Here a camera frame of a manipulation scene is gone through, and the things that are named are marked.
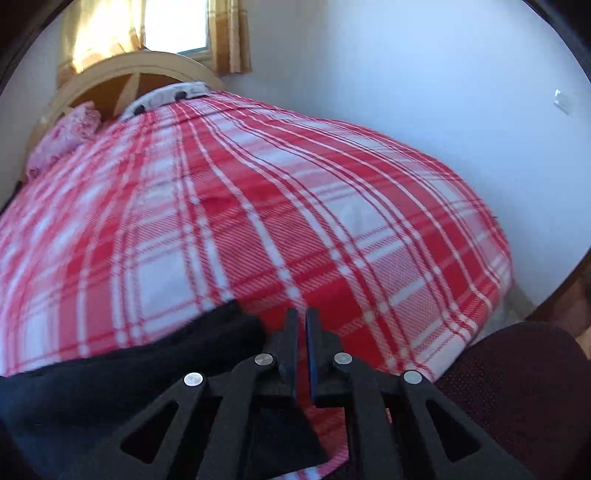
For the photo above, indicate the pink floral pillow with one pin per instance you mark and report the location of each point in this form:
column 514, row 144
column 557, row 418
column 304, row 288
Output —
column 60, row 138

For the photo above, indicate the black pants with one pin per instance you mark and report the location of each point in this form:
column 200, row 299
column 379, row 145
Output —
column 92, row 392

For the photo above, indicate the white wall switch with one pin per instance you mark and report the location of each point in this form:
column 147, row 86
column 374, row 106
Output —
column 564, row 100

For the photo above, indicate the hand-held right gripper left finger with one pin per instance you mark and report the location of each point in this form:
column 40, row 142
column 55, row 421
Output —
column 291, row 357

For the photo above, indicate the red plaid blanket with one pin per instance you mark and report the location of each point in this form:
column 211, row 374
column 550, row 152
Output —
column 277, row 207

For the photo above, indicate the cream wooden headboard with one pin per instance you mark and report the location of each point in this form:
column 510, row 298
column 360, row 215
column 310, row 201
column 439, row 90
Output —
column 152, row 62

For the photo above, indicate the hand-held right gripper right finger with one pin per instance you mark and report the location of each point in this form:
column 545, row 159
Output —
column 313, row 357

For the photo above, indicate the yellow curtain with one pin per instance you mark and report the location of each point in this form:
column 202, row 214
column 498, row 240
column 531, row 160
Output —
column 101, row 37
column 231, row 37

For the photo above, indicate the white patterned pillow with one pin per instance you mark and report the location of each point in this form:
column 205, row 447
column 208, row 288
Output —
column 161, row 94

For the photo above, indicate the window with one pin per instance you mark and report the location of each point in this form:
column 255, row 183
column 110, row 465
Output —
column 175, row 23

